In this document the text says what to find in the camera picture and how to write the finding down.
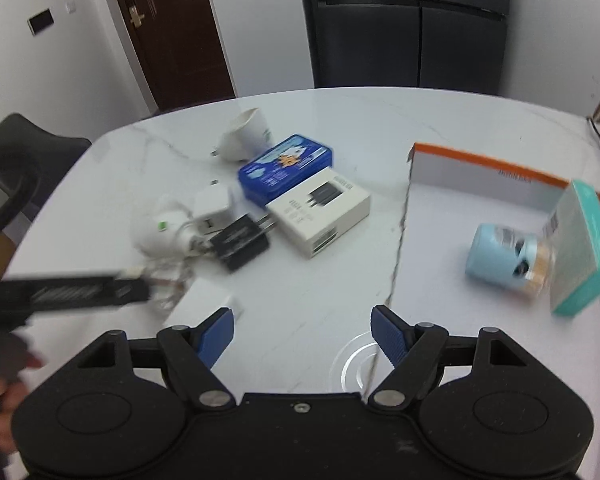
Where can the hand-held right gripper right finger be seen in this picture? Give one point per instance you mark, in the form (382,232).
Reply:
(387,332)

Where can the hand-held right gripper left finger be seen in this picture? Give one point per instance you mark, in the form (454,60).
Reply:
(217,332)

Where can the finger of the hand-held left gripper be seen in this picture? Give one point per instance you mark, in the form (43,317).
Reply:
(90,292)

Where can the small white box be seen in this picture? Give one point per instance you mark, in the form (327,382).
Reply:
(195,305)

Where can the white round plug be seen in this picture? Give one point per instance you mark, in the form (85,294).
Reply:
(157,232)

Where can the orange and white box tray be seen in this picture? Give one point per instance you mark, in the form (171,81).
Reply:
(445,240)

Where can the white cube charger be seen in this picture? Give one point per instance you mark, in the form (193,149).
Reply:
(211,205)

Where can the white charger packaging box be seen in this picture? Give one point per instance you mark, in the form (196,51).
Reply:
(305,220)

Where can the blue printed plastic box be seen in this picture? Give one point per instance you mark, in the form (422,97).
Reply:
(280,165)

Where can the person's left hand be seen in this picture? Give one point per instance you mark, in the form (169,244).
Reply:
(0,400)

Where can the black charger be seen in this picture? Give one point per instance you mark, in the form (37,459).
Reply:
(237,245)

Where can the light blue toothpick holder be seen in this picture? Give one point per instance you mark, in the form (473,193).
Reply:
(490,255)

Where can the dark grey chair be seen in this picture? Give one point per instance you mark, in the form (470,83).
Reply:
(45,142)

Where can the white plug-in adapter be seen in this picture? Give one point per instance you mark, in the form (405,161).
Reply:
(247,135)

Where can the teal and white carton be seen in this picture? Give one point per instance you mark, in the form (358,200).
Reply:
(580,260)

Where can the dark brown door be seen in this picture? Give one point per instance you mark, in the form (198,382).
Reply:
(175,35)

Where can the black refrigerator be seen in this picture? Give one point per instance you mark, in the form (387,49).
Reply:
(405,30)

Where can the black wall panel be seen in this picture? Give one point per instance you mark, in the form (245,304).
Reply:
(41,21)

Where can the white light switch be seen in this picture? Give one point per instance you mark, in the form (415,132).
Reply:
(71,6)

